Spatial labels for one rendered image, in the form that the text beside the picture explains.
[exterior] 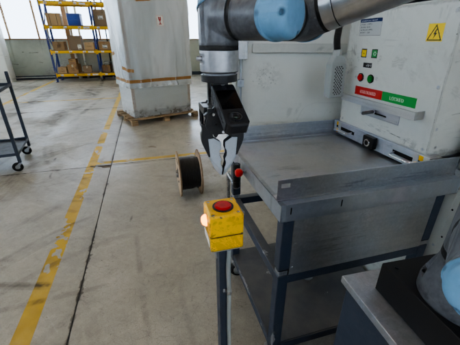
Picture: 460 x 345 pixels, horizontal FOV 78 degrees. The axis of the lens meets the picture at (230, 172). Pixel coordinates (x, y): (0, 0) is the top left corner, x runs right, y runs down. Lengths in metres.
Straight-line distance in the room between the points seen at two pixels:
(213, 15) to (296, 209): 0.56
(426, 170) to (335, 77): 0.53
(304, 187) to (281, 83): 0.79
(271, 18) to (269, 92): 1.08
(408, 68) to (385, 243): 0.62
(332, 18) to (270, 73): 0.98
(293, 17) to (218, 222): 0.42
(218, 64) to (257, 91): 0.99
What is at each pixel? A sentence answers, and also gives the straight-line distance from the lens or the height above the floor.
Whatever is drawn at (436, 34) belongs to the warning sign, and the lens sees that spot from 1.15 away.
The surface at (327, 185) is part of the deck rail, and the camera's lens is 0.91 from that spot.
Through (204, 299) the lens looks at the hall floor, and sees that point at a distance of 1.66.
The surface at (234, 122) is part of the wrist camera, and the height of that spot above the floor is 1.13.
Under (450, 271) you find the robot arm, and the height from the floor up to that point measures 1.00.
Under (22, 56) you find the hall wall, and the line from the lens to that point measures 12.59.
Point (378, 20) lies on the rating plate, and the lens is 1.33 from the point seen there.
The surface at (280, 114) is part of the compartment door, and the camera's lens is 1.58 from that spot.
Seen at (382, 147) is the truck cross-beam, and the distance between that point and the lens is 1.30.
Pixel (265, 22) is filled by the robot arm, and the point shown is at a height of 1.28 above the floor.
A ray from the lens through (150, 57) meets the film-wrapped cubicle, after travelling 4.91.
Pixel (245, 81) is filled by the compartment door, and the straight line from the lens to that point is 1.52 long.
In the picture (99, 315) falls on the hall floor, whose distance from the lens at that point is 1.72.
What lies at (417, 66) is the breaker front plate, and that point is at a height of 1.18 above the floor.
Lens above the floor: 1.26
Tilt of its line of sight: 25 degrees down
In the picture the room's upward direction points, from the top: straight up
